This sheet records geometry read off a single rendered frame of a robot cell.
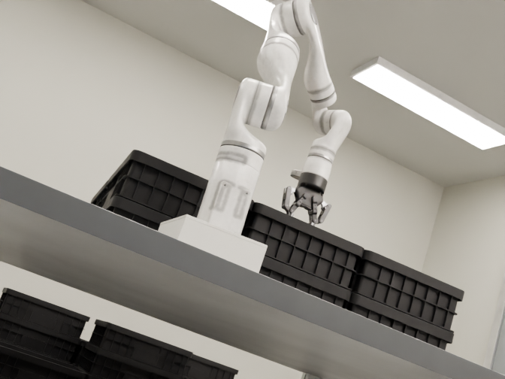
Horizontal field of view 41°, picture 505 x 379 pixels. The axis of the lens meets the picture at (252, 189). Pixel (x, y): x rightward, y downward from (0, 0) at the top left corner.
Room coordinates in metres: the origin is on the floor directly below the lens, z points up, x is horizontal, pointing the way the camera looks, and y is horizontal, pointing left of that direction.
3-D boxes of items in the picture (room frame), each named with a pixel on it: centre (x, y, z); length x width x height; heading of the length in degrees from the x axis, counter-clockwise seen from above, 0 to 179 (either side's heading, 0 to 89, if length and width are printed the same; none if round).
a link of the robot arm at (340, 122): (1.71, -0.15, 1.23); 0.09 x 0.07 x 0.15; 48
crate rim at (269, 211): (1.71, -0.11, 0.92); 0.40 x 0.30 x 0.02; 16
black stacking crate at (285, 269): (1.71, -0.11, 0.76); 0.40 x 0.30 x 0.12; 16
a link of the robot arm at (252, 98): (1.28, 0.05, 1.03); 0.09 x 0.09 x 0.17; 0
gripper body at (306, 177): (1.72, -0.15, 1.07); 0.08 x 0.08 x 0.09
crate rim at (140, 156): (1.63, 0.18, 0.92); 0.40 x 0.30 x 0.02; 16
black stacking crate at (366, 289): (1.79, -0.40, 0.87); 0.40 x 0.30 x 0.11; 16
